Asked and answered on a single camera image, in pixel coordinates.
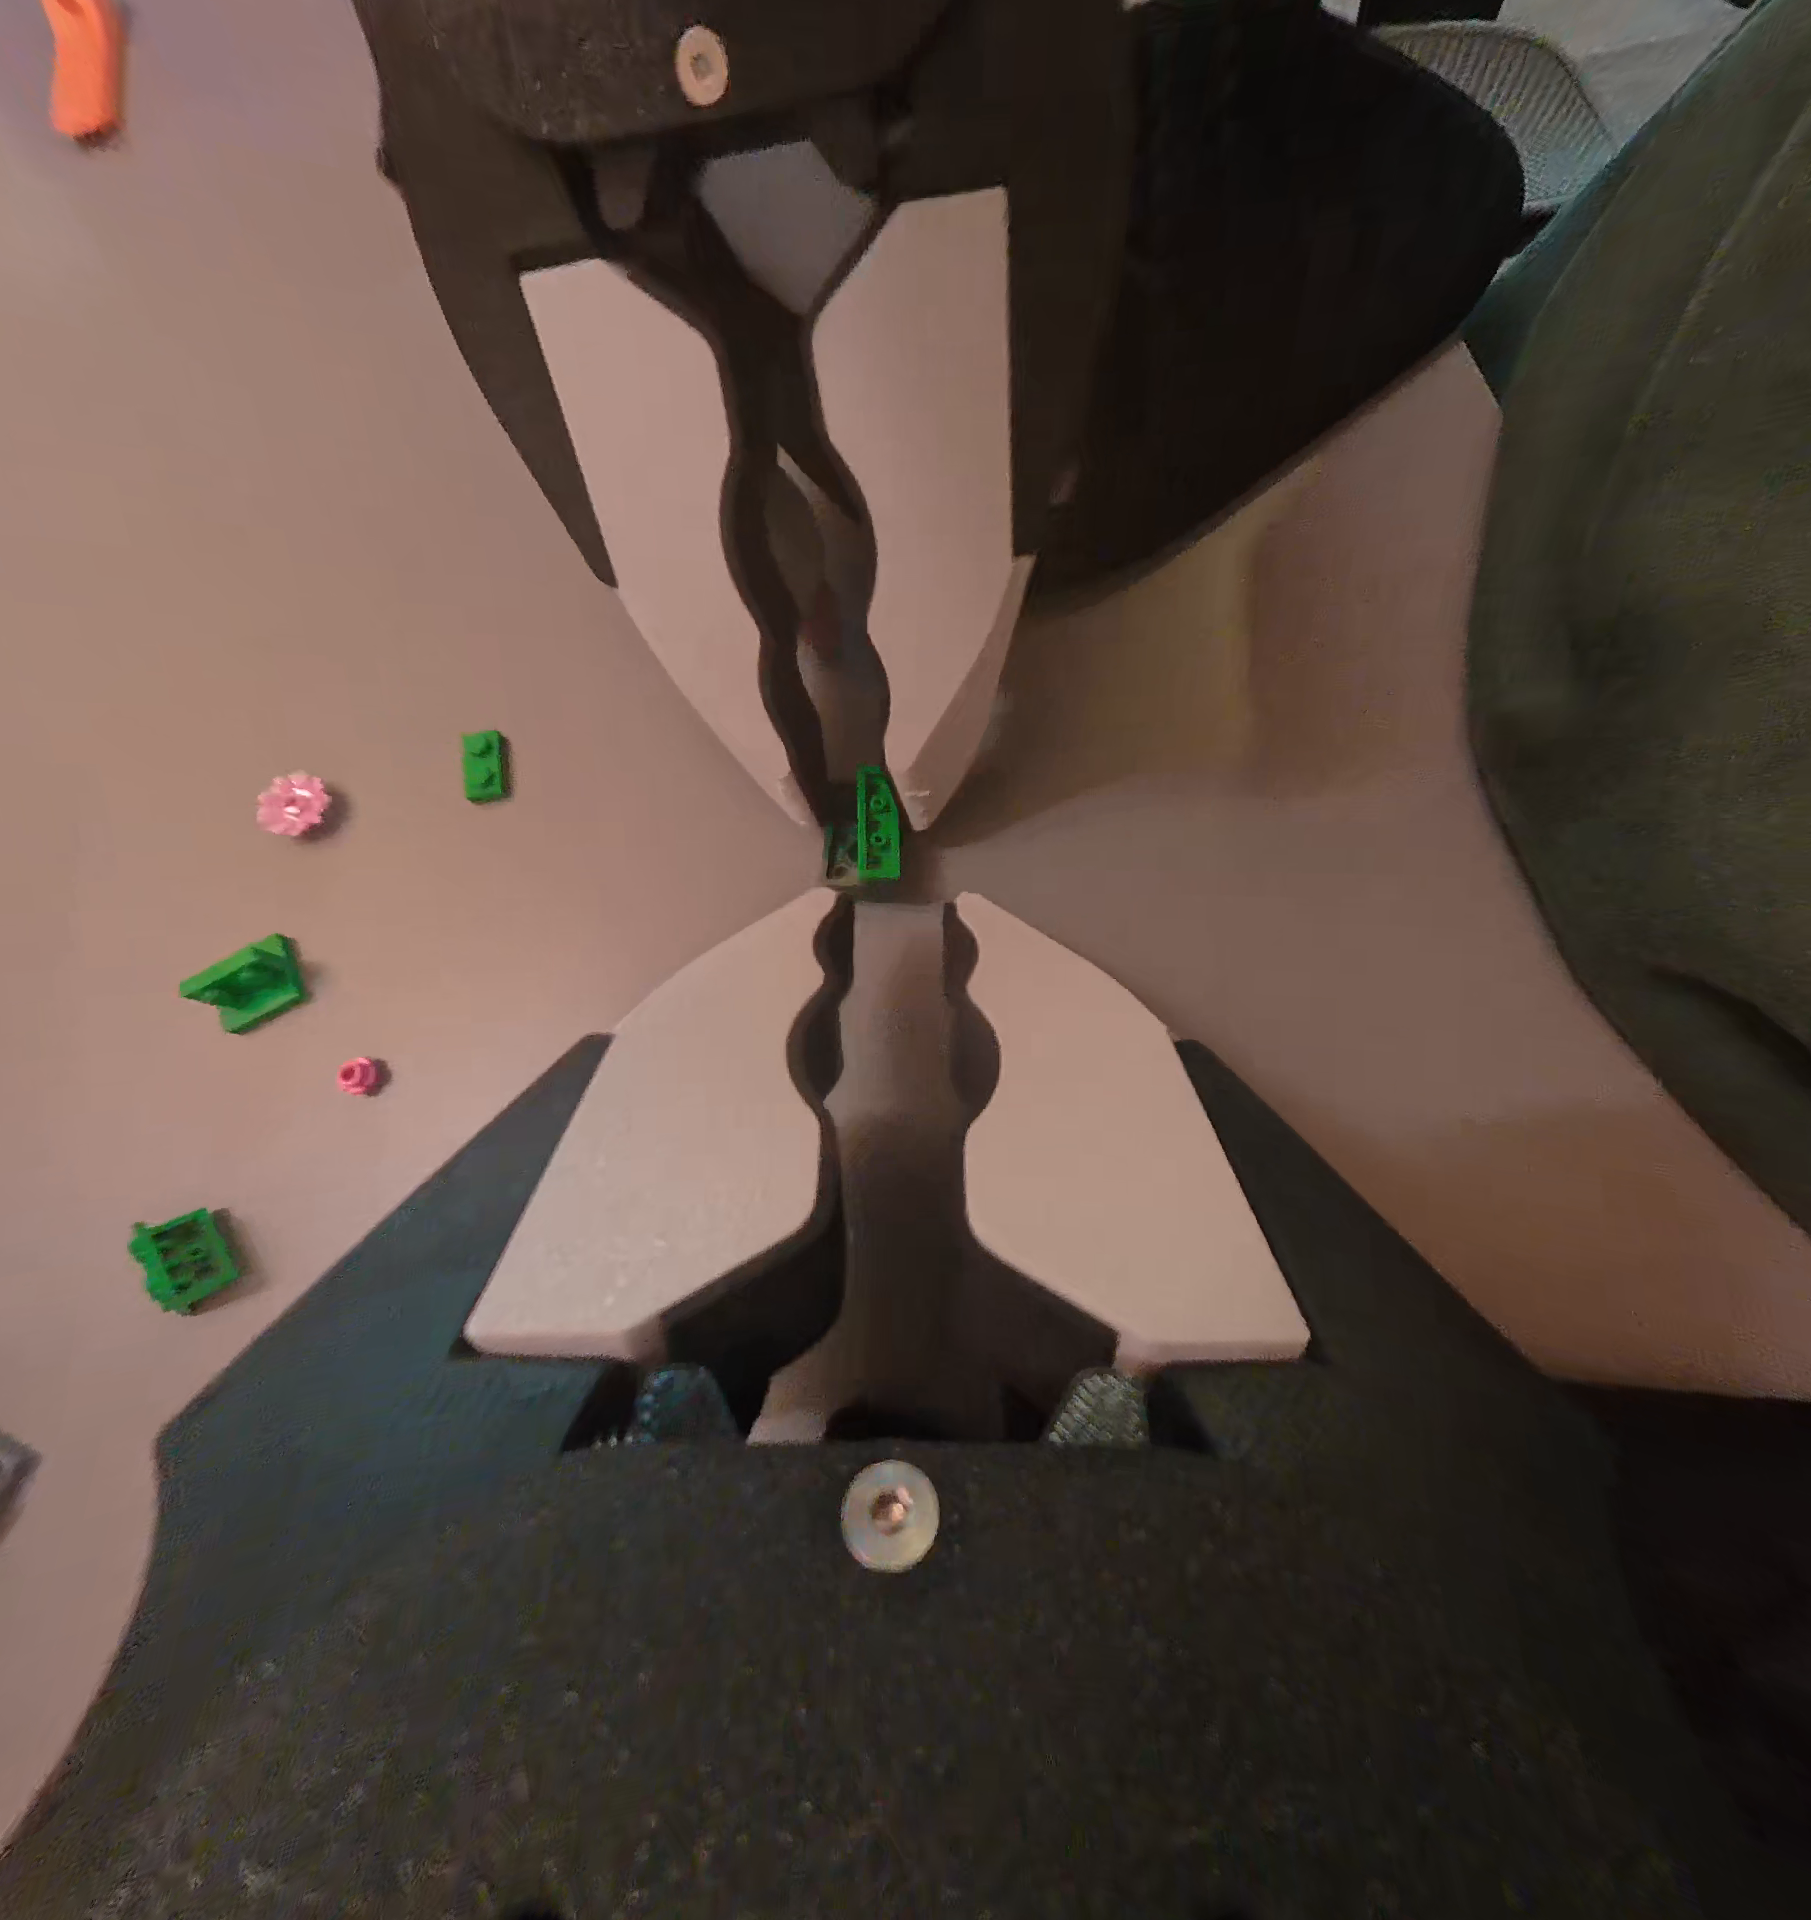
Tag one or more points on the green two-stud plate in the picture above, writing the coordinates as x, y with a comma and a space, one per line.
485, 763

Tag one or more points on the black padded wrist rest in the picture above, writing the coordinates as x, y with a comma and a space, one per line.
1294, 303

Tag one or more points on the green bracket with peg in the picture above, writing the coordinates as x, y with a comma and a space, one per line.
247, 980

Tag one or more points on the orange plastic piece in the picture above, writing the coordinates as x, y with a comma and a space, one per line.
87, 62

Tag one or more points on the green bracket brick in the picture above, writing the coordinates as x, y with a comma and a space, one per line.
185, 1260

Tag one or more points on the pink round stud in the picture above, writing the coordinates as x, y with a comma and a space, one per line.
359, 1074

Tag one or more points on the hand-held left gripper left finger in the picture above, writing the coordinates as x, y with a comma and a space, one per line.
666, 1169

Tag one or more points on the pink flower piece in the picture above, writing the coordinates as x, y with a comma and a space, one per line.
297, 804

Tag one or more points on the grey mesh chair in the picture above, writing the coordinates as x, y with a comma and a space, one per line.
1519, 74

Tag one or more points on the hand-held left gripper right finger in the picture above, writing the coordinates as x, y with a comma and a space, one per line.
1131, 1183

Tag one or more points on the green brick assembly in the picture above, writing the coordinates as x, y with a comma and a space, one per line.
870, 824

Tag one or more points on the person's green sweater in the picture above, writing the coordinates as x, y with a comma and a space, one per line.
1668, 600

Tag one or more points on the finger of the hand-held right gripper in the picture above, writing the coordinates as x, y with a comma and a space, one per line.
634, 450
942, 450

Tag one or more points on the grey desk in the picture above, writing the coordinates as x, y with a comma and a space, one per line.
168, 450

